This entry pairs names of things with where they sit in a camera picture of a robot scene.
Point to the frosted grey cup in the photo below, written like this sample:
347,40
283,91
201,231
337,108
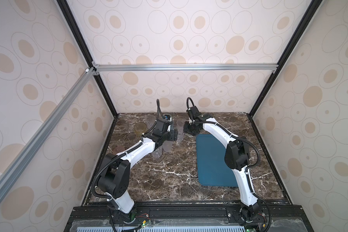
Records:
167,146

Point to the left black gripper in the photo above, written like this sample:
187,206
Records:
174,133

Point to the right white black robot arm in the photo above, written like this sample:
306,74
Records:
240,156

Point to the left black frame post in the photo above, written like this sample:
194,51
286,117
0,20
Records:
82,45

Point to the right black frame post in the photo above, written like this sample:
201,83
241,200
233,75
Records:
302,26

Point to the pink plastic cup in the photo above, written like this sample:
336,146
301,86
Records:
118,150

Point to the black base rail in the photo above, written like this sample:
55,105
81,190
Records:
188,218

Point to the left diagonal aluminium bar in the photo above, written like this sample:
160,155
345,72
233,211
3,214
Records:
19,164

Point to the teal plastic tray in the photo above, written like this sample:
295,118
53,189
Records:
212,169

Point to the yellow plastic cup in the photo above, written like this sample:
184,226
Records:
140,128

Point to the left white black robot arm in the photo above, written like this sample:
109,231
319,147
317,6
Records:
112,179

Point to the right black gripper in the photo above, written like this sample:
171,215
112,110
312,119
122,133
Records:
188,127

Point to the black frame post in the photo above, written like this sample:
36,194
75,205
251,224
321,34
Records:
82,45
302,26

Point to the horizontal aluminium frame bar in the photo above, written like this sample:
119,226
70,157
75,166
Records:
186,67

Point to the clear textured cup front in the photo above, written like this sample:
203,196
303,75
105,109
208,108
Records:
157,153

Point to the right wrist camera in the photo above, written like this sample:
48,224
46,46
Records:
193,113

